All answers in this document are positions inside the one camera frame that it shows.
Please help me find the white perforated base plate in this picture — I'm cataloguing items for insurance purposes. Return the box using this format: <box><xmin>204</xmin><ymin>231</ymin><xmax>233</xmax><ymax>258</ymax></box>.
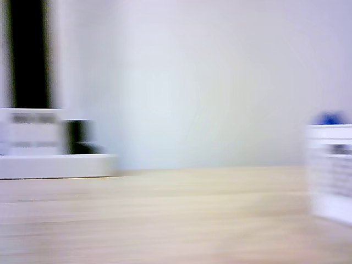
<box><xmin>0</xmin><ymin>153</ymin><xmax>119</xmax><ymax>180</ymax></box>

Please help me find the dark metal camera post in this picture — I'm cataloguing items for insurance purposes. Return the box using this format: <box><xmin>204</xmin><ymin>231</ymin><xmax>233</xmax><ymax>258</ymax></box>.
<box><xmin>5</xmin><ymin>0</ymin><xmax>55</xmax><ymax>109</ymax></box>

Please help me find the white post bracket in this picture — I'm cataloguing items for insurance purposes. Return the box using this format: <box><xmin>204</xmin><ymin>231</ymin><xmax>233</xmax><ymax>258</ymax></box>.
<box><xmin>0</xmin><ymin>107</ymin><xmax>65</xmax><ymax>156</ymax></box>

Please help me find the small white slatted crate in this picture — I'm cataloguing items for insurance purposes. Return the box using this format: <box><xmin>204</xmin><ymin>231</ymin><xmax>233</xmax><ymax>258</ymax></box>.
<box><xmin>305</xmin><ymin>124</ymin><xmax>352</xmax><ymax>227</ymax></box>

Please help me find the blue clothes peg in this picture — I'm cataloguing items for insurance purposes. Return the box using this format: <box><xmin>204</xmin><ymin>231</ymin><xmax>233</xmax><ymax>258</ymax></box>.
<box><xmin>311</xmin><ymin>110</ymin><xmax>347</xmax><ymax>127</ymax></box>

